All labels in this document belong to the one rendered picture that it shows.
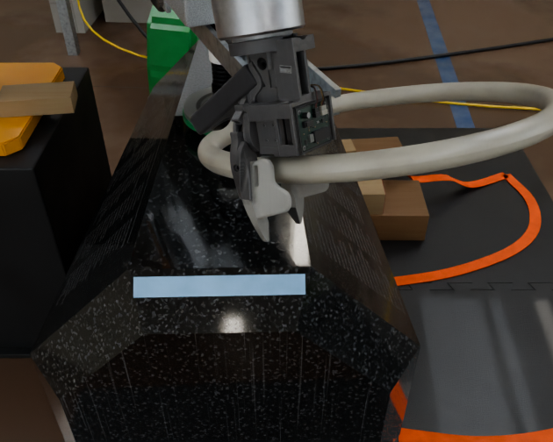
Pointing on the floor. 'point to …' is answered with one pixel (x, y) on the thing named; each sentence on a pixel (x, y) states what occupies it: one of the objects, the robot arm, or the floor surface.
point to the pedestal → (38, 220)
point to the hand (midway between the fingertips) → (276, 220)
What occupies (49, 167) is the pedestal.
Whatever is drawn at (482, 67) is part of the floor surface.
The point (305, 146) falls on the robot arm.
